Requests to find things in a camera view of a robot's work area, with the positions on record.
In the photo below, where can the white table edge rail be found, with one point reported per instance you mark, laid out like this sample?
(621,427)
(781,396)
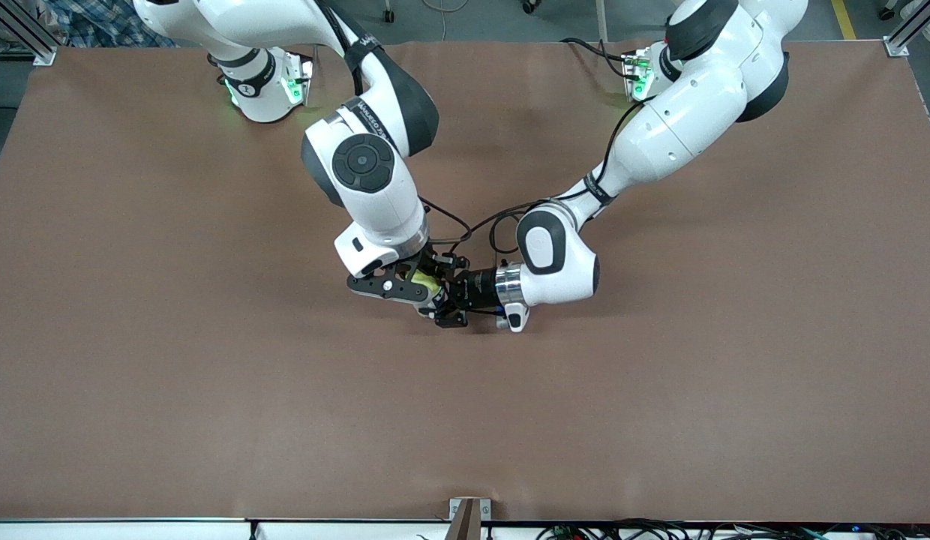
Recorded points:
(135,531)

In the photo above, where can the yellow tennis ball black print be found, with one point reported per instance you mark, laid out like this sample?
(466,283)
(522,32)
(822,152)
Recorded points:
(424,284)

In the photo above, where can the blue plaid cloth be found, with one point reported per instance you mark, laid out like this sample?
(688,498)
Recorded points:
(105,22)

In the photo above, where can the white metal leg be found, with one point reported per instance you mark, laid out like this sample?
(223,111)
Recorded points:
(601,19)

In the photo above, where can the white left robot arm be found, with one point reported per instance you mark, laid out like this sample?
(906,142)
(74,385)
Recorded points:
(675,120)

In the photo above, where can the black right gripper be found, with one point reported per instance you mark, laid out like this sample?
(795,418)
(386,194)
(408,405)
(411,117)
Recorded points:
(429,265)

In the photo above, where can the grey bracket with brown post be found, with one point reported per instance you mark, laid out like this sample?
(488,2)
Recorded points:
(469,517)

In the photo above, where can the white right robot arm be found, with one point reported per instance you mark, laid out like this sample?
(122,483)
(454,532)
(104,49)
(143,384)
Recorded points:
(375,202)

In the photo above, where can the black chair caster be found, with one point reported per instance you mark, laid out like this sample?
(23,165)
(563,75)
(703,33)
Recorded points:
(390,13)
(527,6)

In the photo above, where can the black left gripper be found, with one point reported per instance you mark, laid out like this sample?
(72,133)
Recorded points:
(478,289)

